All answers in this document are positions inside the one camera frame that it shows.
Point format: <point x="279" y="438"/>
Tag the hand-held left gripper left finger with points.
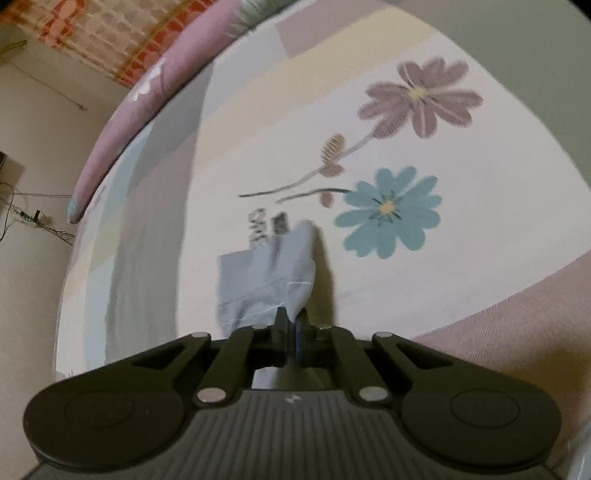
<point x="280" y="337"/>

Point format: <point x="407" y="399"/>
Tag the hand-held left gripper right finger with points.
<point x="302" y="337"/>

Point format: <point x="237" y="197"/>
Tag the grey cat-print pants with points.
<point x="268" y="272"/>

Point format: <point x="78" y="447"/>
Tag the purple floral quilt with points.
<point x="129" y="120"/>

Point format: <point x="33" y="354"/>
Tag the orange beige patterned curtain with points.
<point x="115" y="37"/>

